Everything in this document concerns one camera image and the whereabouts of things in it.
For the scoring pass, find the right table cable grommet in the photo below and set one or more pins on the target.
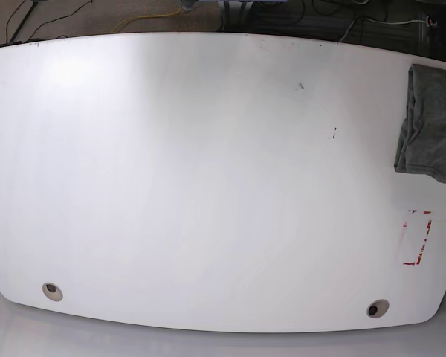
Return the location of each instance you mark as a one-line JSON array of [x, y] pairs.
[[378, 308]]

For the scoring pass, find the red tape rectangle marking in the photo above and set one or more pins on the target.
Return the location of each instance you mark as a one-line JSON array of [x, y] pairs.
[[415, 232]]

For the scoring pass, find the table cable grommet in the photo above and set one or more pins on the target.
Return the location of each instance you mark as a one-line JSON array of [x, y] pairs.
[[378, 308], [52, 292]]

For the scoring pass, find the left table cable grommet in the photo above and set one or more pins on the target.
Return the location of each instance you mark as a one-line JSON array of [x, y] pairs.
[[52, 292]]

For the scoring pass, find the grey t-shirt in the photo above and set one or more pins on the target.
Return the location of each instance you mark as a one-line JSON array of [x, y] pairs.
[[422, 140]]

